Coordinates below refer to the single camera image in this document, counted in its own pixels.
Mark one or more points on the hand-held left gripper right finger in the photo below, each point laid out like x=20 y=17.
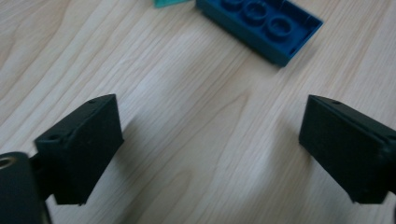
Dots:
x=348 y=149

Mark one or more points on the teal toy block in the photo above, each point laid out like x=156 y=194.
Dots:
x=168 y=3

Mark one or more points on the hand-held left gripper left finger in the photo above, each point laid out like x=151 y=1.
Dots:
x=82 y=149

